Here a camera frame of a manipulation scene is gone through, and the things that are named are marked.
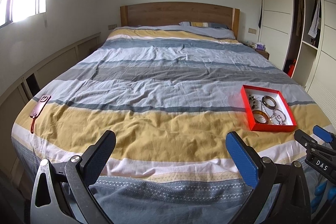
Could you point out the dark earrings cluster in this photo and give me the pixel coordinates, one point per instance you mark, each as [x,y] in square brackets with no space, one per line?
[252,98]

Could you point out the brown hanging clothes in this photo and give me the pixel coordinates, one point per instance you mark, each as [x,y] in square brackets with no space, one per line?
[299,14]

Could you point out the striped hanging shirt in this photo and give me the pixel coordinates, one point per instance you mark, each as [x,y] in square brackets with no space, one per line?
[313,16]

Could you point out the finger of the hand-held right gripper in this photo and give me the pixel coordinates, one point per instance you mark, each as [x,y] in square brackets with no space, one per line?
[304,138]
[323,133]

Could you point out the purple tissue box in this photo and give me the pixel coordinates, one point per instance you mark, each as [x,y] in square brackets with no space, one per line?
[260,46]

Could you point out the wooden nightstand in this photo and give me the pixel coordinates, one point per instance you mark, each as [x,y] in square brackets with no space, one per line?
[263,54]

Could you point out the white wardrobe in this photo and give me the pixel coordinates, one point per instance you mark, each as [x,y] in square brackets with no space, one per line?
[275,16]

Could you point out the wooden headboard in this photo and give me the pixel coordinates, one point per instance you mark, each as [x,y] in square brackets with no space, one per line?
[178,14]

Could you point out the silver bangle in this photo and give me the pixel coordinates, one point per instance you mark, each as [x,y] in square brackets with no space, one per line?
[273,111]

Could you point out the striped pillow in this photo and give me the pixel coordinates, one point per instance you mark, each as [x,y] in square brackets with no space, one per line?
[204,25]

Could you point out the phone in red case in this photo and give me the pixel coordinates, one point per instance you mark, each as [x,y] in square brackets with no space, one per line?
[42,106]

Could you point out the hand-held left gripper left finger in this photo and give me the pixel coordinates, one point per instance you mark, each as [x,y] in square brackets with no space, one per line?
[101,153]

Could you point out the wall switch panel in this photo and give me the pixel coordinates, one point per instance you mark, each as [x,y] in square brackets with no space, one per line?
[252,30]
[112,27]

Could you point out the red box with white inside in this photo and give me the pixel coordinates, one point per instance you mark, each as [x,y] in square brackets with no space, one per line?
[282,106]

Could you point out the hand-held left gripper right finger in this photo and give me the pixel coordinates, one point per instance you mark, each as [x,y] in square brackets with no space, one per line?
[242,158]

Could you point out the dark bangle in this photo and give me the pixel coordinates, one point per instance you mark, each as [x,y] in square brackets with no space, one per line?
[269,105]

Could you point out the striped blanket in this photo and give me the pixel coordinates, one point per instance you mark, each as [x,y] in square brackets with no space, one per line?
[157,82]

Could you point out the red object in wardrobe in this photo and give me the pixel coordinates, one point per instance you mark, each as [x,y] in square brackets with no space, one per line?
[290,69]

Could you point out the amber bangle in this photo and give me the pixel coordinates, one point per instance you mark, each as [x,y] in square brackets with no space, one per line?
[254,116]

